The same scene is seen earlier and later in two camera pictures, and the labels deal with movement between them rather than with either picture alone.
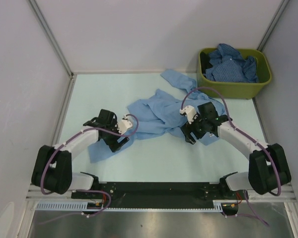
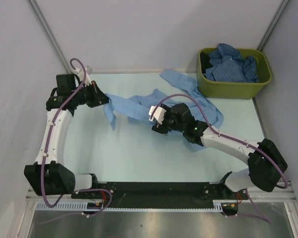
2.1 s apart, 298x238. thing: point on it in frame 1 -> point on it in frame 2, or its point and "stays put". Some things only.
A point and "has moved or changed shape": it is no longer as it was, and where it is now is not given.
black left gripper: x=113 y=145 -> x=99 y=97
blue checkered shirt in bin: x=227 y=64 stays put
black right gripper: x=186 y=131 -> x=161 y=128
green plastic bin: x=221 y=89 stays put
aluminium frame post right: x=273 y=25 stays put
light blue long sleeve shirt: x=186 y=112 has moved or changed shape
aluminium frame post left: x=45 y=28 stays put
